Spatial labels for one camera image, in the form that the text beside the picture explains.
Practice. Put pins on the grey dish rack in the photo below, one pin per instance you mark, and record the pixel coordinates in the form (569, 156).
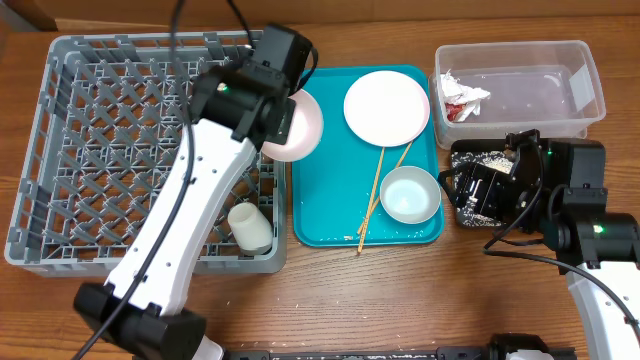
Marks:
(105, 133)

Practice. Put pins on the clear plastic bin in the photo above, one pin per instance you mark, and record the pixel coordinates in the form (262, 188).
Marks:
(551, 86)

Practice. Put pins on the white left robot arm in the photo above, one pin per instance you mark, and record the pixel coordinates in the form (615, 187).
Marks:
(234, 109)

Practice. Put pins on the grey bowl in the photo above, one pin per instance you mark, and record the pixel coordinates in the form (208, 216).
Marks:
(410, 195)

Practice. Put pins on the white cup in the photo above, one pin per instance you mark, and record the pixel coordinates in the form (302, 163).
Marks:
(250, 228)

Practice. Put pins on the large white plate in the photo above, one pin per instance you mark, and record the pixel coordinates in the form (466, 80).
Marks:
(386, 108)

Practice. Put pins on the spilled rice pile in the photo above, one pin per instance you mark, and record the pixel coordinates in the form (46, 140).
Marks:
(494, 159)

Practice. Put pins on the teal plastic tray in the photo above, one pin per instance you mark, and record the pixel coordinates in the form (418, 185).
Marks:
(331, 186)

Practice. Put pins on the red white wrapper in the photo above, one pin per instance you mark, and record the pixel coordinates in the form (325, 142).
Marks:
(461, 101)

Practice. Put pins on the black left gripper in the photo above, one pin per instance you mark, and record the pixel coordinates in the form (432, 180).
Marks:
(282, 136)

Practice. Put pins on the black tray bin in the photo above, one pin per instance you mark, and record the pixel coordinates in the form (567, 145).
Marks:
(530, 171)

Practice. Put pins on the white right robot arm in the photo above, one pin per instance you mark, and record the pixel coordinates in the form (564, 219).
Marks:
(546, 199)

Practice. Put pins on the small white bowl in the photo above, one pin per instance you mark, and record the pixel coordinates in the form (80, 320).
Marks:
(305, 132)

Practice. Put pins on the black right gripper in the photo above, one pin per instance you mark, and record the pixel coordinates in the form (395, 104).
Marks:
(470, 186)

